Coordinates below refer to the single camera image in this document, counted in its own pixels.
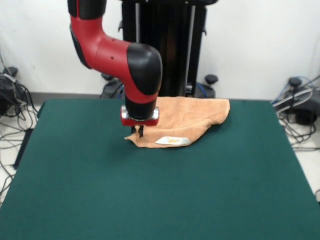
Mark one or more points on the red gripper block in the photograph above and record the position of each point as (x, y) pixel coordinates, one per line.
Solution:
(140, 122)

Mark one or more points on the tan terry towel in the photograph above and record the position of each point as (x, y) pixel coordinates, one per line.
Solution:
(190, 117)

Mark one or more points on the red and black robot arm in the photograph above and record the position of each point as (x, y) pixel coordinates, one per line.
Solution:
(117, 57)

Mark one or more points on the dark green table cloth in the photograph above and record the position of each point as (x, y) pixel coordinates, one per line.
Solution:
(150, 187)

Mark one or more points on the black floor base foot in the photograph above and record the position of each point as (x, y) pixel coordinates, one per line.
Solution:
(305, 112)
(5, 100)

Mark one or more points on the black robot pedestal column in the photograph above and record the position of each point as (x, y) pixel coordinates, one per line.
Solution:
(175, 50)

